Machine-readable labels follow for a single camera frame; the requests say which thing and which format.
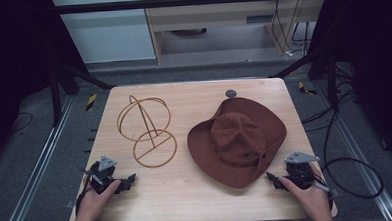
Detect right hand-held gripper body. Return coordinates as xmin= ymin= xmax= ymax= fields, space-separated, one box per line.
xmin=283 ymin=148 xmax=340 ymax=201

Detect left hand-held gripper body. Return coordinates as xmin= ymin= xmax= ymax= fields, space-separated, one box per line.
xmin=80 ymin=154 xmax=123 ymax=197

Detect gold wire hat stand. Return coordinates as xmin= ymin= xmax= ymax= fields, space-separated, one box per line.
xmin=115 ymin=92 xmax=179 ymax=171

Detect brown felt hat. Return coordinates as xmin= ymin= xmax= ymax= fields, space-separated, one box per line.
xmin=184 ymin=95 xmax=290 ymax=192

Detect person's right hand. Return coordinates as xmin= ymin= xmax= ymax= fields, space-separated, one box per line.
xmin=278 ymin=162 xmax=335 ymax=221

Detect person's left hand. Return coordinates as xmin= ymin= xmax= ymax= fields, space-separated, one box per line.
xmin=69 ymin=179 xmax=124 ymax=221

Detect black yellow striped tape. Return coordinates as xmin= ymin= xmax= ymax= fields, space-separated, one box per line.
xmin=297 ymin=80 xmax=318 ymax=97
xmin=84 ymin=93 xmax=99 ymax=112

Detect black metal stand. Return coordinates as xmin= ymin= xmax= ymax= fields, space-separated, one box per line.
xmin=268 ymin=46 xmax=341 ymax=114
xmin=47 ymin=58 xmax=118 ymax=129

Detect white cabinet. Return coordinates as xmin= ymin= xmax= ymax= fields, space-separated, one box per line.
xmin=50 ymin=0 xmax=157 ymax=67

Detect black curtain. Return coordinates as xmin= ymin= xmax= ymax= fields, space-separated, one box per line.
xmin=303 ymin=0 xmax=392 ymax=172
xmin=0 ymin=0 xmax=92 ymax=168

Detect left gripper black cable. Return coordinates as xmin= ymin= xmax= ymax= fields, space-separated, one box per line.
xmin=73 ymin=174 xmax=93 ymax=215

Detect black floor cables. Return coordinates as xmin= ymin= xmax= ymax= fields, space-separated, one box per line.
xmin=297 ymin=70 xmax=359 ymax=134

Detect aluminium floor rail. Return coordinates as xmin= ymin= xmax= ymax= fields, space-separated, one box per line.
xmin=314 ymin=77 xmax=392 ymax=221
xmin=0 ymin=95 xmax=81 ymax=221

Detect thick black looped cable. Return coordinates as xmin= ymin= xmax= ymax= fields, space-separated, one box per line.
xmin=319 ymin=107 xmax=386 ymax=201

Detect thin black floor cable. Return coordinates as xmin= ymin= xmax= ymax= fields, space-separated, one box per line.
xmin=7 ymin=111 xmax=35 ymax=134

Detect hanging black cables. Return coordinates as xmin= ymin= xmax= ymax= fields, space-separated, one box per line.
xmin=269 ymin=0 xmax=314 ymax=57

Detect black horizontal frame bar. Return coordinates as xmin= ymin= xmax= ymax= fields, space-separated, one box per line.
xmin=50 ymin=0 xmax=331 ymax=16

